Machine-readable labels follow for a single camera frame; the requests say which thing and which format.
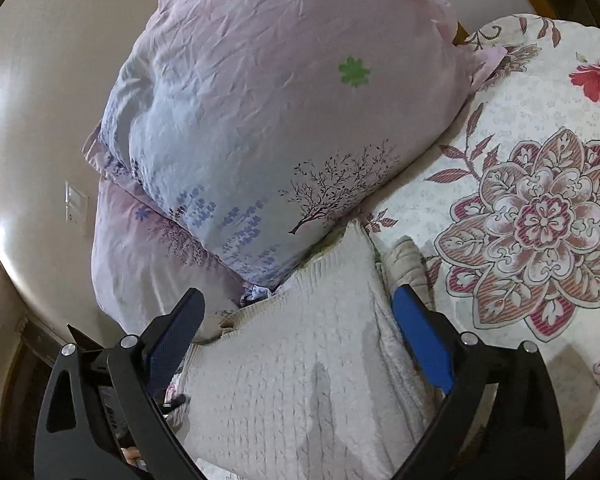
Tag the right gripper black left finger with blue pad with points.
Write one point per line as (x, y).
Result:
(74, 438)

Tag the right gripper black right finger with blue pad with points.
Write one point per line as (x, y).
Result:
(499, 418)

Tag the beige knitted sweater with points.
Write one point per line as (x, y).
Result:
(312, 383)

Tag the pink lilac lower pillow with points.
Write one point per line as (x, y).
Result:
(142, 264)

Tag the pink lilac pillow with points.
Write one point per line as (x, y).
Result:
(142, 264)
(257, 124)

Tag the floral white bed sheet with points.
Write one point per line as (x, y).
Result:
(497, 225)

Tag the pink lilac upper pillow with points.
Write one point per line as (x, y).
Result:
(257, 124)

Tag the white wall switch plate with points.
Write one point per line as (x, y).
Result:
(76, 209)

